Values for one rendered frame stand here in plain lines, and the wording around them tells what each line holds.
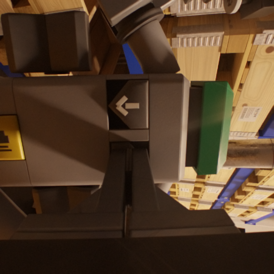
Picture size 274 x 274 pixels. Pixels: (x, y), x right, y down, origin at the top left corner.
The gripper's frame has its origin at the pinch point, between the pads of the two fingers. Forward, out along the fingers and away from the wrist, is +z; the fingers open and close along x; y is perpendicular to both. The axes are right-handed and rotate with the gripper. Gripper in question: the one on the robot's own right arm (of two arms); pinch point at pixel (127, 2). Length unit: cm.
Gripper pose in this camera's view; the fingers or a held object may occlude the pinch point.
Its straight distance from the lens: 18.2
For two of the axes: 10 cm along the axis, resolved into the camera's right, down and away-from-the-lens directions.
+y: 5.1, 8.2, 2.6
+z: -8.6, 4.9, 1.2
